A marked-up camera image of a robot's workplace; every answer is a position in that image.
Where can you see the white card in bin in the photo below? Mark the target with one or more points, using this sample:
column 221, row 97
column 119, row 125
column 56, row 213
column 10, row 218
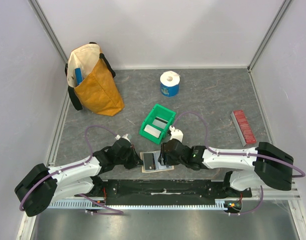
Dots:
column 152, row 131

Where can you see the blue item in bag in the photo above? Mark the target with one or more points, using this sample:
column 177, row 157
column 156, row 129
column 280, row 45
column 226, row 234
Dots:
column 78, row 75

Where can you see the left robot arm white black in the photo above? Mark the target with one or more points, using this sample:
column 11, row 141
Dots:
column 45, row 185

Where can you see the black credit card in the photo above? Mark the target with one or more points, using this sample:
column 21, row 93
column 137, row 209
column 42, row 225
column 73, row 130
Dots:
column 149, row 161

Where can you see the card with magnetic stripe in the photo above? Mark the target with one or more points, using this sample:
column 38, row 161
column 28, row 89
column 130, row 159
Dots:
column 159, row 122

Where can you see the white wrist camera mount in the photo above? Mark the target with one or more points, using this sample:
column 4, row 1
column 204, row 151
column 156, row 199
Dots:
column 126, row 137
column 175, row 134

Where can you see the red and grey box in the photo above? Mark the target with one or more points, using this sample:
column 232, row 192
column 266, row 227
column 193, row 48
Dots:
column 243, row 128

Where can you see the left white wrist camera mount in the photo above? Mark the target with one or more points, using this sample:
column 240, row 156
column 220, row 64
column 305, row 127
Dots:
column 126, row 137

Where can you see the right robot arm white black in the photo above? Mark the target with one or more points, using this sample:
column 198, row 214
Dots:
column 251, row 167

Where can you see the green plastic bin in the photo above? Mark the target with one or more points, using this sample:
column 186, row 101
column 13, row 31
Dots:
column 157, row 111

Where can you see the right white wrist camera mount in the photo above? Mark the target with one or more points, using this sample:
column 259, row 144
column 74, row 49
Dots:
column 175, row 134

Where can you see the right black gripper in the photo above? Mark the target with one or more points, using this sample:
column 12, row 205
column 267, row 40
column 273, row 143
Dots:
column 163, row 155

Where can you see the beige leather card holder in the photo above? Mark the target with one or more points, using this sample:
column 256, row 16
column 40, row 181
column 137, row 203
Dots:
column 159, row 168

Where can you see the orange tote bag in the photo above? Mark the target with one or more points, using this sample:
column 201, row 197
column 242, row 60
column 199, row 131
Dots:
column 97, row 92

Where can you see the toilet paper roll blue wrap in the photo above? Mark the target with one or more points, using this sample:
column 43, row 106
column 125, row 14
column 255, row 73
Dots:
column 169, row 83

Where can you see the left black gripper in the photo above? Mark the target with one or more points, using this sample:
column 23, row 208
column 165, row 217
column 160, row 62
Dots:
column 136, row 160

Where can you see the white slotted cable duct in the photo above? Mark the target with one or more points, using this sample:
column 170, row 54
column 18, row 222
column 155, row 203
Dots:
column 84, row 204

